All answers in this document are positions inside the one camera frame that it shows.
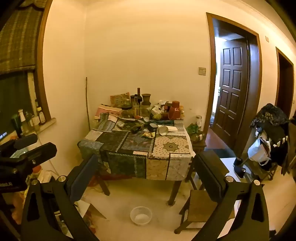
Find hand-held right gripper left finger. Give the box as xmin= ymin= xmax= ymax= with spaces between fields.
xmin=20 ymin=153 xmax=100 ymax=241

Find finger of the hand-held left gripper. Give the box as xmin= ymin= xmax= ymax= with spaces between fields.
xmin=23 ymin=142 xmax=57 ymax=167
xmin=14 ymin=134 xmax=38 ymax=150

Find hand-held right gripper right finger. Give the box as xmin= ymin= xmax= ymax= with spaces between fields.
xmin=193 ymin=151 xmax=271 ymax=241

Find clear plastic bowl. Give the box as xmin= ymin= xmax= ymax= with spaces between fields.
xmin=130 ymin=206 xmax=152 ymax=226

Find red plastic tub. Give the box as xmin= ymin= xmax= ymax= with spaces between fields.
xmin=89 ymin=175 xmax=102 ymax=186

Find dark green bottle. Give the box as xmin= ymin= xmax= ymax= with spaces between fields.
xmin=11 ymin=113 xmax=22 ymax=137

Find clear glass bottle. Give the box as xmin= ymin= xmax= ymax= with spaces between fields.
xmin=25 ymin=111 xmax=33 ymax=130

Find white plastic bottle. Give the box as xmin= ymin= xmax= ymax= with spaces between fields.
xmin=18 ymin=109 xmax=26 ymax=133

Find white low cabinet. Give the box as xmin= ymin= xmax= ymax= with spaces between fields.
xmin=220 ymin=158 xmax=251 ymax=184

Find dark doormat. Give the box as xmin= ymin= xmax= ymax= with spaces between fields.
xmin=203 ymin=148 xmax=234 ymax=158

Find labelled small bottle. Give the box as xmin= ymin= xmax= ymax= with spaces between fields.
xmin=37 ymin=107 xmax=46 ymax=124

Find stone window sill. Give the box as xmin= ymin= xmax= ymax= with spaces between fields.
xmin=35 ymin=118 xmax=57 ymax=133

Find lying glass jar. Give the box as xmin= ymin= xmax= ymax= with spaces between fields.
xmin=190 ymin=132 xmax=206 ymax=142

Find green plastic bag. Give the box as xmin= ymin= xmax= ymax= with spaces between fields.
xmin=186 ymin=123 xmax=199 ymax=134

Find white plastic bag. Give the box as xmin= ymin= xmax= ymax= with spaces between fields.
xmin=247 ymin=137 xmax=271 ymax=166

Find wooden chair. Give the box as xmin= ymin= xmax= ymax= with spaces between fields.
xmin=245 ymin=160 xmax=278 ymax=181

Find patchwork tablecloth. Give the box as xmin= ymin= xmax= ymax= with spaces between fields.
xmin=77 ymin=113 xmax=193 ymax=181

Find thin wooden stick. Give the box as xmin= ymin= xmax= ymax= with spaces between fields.
xmin=85 ymin=77 xmax=91 ymax=131

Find red thermos jug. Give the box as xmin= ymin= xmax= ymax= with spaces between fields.
xmin=168 ymin=100 xmax=181 ymax=120

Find glass jar with black lid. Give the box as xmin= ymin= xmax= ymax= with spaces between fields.
xmin=121 ymin=105 xmax=133 ymax=118

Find dark clothes pile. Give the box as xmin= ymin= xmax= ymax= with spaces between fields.
xmin=250 ymin=103 xmax=296 ymax=176

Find floral printed packet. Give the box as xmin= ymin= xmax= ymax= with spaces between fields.
xmin=110 ymin=92 xmax=130 ymax=107

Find clear liquor bottle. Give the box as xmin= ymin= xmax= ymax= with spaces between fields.
xmin=132 ymin=95 xmax=140 ymax=116

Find brown wooden door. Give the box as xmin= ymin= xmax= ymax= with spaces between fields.
xmin=212 ymin=40 xmax=249 ymax=153

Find large glass jar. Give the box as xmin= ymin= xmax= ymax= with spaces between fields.
xmin=140 ymin=104 xmax=152 ymax=117

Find brown clay vase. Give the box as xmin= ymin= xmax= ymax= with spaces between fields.
xmin=141 ymin=93 xmax=152 ymax=106

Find woven bamboo window blind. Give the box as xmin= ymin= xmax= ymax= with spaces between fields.
xmin=0 ymin=0 xmax=48 ymax=75

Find brown wooden window frame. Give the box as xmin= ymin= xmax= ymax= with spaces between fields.
xmin=35 ymin=0 xmax=53 ymax=121

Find brown wooden door frame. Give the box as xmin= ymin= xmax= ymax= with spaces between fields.
xmin=275 ymin=46 xmax=295 ymax=121
xmin=206 ymin=12 xmax=263 ymax=158

